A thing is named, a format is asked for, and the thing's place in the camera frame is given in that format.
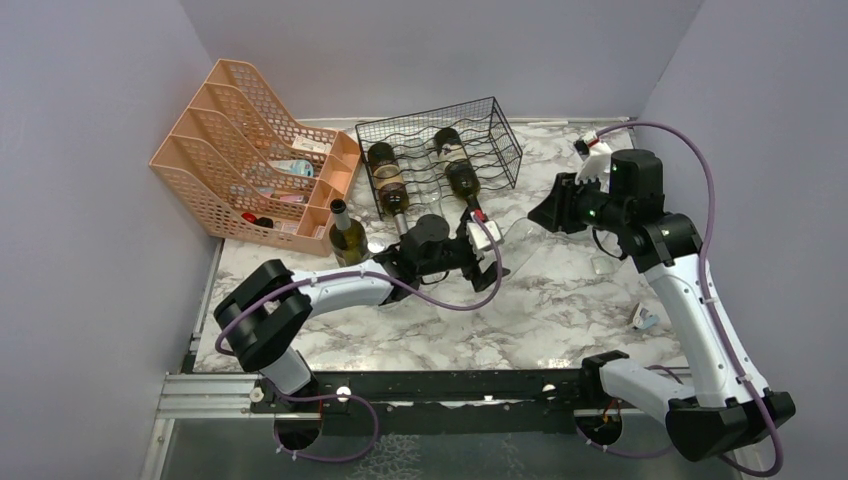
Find clear tall glass bottle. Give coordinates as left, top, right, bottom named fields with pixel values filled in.
left=413, top=153, right=444, bottom=216

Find red and black small items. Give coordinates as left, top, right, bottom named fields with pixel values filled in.
left=241, top=212, right=275, bottom=229

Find small blue white object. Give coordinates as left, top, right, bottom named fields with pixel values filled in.
left=630, top=303, right=660, bottom=330

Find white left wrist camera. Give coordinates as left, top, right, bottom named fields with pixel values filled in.
left=466, top=212, right=504, bottom=258

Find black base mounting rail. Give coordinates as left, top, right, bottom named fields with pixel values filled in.
left=249, top=369, right=627, bottom=444

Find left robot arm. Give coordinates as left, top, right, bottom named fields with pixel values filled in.
left=214, top=210, right=509, bottom=411

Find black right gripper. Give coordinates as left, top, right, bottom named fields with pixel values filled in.
left=528, top=170, right=629, bottom=234

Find black wire wine rack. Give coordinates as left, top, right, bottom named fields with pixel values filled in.
left=354, top=96, right=523, bottom=220

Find green labelled wine bottle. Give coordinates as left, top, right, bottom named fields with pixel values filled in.
left=367, top=142, right=410, bottom=236

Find dark green wine bottle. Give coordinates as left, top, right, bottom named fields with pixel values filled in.
left=434, top=127, right=482, bottom=214

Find green bottle silver foil neck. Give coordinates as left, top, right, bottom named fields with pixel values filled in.
left=329, top=199, right=370, bottom=267

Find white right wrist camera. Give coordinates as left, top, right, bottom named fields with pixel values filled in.
left=573, top=131, right=613, bottom=184

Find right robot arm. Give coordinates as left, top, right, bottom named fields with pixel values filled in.
left=528, top=149, right=796, bottom=461

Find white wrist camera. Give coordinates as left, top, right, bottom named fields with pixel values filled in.
left=573, top=131, right=613, bottom=184
left=466, top=212, right=504, bottom=258

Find peach plastic file organizer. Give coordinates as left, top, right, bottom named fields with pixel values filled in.
left=149, top=59, right=361, bottom=256

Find pink tube item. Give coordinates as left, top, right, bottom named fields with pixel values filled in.
left=257, top=187, right=308, bottom=204

